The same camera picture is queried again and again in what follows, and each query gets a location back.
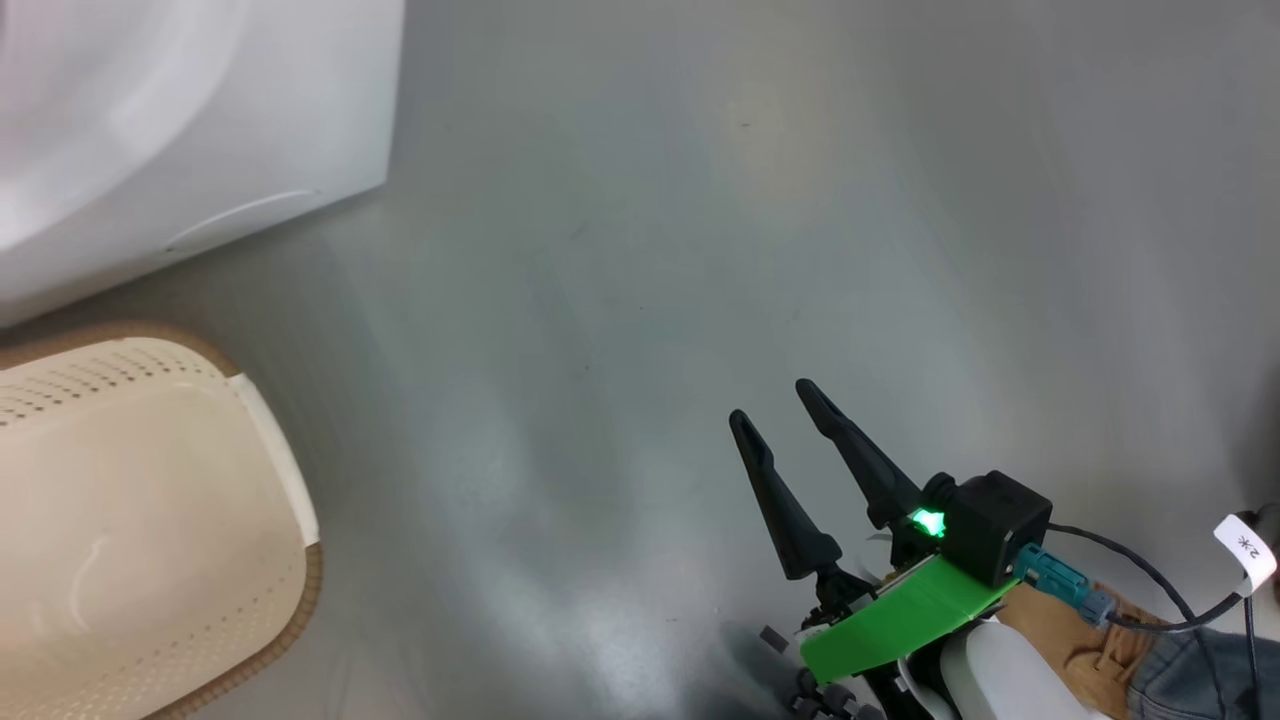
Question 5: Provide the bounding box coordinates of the black cable teal connector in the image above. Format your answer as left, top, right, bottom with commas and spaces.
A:
1013, 520, 1271, 720

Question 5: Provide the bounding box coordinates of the cream perforated basket brown rim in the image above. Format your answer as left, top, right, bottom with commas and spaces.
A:
0, 321, 324, 720

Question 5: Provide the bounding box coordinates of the white cable tag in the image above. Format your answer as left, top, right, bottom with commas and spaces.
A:
1212, 512, 1279, 598

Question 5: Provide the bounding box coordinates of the blue jeans leg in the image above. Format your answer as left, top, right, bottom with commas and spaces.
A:
1128, 624, 1280, 720

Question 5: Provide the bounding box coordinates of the white front-load washing machine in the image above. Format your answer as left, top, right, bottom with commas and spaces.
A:
0, 0, 407, 328

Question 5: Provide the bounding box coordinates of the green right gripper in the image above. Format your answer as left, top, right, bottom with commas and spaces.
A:
728, 377, 1022, 688

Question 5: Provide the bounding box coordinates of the brown suede shoe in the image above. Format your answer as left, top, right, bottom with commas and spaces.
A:
998, 580, 1169, 720

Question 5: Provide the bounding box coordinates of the round white filter cover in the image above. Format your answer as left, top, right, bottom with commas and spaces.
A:
163, 188, 323, 253

